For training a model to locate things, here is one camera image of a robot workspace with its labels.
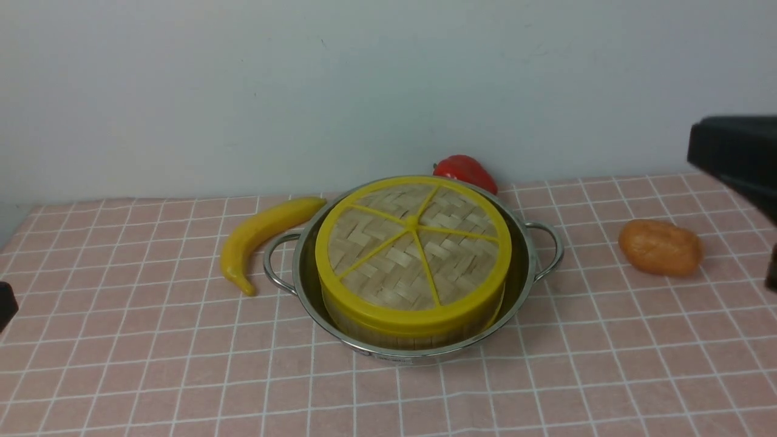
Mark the yellow woven steamer lid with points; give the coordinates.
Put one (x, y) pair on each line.
(413, 257)

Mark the yellow bamboo steamer basket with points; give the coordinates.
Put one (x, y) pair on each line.
(413, 340)

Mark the stainless steel pot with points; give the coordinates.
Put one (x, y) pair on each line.
(289, 262)

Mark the red bell pepper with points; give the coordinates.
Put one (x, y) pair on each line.
(466, 169)

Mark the yellow banana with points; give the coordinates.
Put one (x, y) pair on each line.
(256, 230)

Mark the pink checkered tablecloth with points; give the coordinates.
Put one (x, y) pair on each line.
(126, 328)

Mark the black left gripper tip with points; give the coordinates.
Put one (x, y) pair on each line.
(9, 306)

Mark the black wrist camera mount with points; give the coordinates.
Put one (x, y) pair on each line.
(740, 152)

